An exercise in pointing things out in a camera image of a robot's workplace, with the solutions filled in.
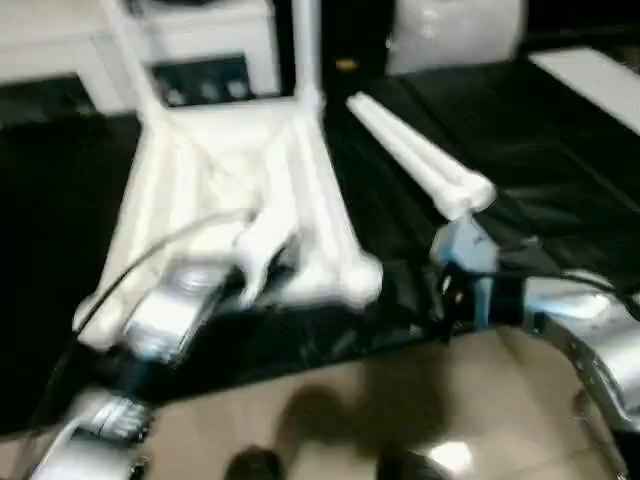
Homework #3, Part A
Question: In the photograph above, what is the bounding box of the white plastic table top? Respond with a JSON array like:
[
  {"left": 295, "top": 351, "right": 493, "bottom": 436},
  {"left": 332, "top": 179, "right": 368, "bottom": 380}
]
[{"left": 71, "top": 104, "right": 387, "bottom": 352}]

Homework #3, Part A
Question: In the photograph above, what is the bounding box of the white plastic table leg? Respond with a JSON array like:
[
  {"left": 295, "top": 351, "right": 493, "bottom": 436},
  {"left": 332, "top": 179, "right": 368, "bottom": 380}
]
[
  {"left": 356, "top": 91, "right": 497, "bottom": 210},
  {"left": 346, "top": 94, "right": 475, "bottom": 220},
  {"left": 291, "top": 0, "right": 327, "bottom": 116},
  {"left": 101, "top": 0, "right": 172, "bottom": 134}
]

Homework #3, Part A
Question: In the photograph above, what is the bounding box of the white cabinet with glass doors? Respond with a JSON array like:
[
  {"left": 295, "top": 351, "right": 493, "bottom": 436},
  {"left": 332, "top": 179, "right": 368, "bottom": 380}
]
[{"left": 0, "top": 0, "right": 282, "bottom": 115}]

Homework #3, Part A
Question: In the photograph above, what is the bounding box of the black work mat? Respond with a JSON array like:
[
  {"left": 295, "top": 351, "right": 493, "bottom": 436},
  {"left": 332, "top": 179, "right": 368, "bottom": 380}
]
[{"left": 0, "top": 49, "right": 640, "bottom": 431}]

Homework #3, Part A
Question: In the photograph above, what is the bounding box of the black sofa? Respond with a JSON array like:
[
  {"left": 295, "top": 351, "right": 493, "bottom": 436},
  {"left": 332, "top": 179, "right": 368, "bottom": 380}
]
[{"left": 279, "top": 0, "right": 640, "bottom": 76}]

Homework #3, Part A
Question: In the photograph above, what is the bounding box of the grey cushion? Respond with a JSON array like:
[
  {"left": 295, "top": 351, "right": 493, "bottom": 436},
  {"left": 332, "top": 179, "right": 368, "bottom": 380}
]
[{"left": 388, "top": 0, "right": 532, "bottom": 77}]

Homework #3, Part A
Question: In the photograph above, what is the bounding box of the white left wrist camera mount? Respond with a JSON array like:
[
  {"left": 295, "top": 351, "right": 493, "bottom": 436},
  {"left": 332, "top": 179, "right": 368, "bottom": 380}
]
[{"left": 233, "top": 206, "right": 302, "bottom": 307}]

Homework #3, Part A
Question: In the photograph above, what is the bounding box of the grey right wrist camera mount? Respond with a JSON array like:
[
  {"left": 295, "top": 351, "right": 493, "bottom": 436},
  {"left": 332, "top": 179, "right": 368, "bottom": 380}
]
[{"left": 431, "top": 216, "right": 502, "bottom": 327}]

